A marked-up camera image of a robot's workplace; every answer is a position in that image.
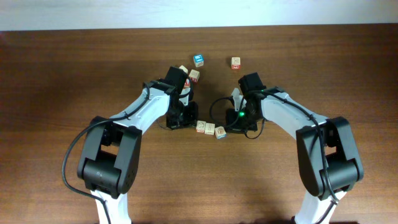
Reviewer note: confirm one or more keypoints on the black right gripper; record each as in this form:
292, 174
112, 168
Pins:
237, 121

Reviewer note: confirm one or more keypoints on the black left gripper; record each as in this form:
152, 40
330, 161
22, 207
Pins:
189, 119

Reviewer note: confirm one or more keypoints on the wooden block red apple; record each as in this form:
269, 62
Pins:
220, 132

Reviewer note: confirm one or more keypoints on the wooden block blue number two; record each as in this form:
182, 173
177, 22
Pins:
200, 127

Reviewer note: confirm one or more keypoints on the wooden block green letter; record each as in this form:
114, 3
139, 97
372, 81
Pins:
209, 128

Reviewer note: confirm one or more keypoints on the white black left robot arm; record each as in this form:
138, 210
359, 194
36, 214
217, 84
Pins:
110, 156

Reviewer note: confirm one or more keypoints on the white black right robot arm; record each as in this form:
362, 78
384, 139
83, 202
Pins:
328, 158

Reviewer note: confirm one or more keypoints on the wooden block red letter A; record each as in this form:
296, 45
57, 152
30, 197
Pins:
187, 84

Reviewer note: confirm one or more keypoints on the wooden block red letter U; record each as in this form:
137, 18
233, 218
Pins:
194, 75

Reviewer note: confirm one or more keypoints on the wooden block blue number five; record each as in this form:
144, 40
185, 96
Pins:
184, 69

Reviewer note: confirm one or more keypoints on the wooden block red C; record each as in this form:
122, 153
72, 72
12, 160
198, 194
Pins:
235, 63

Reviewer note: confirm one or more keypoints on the wooden block blue top far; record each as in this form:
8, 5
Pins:
198, 60

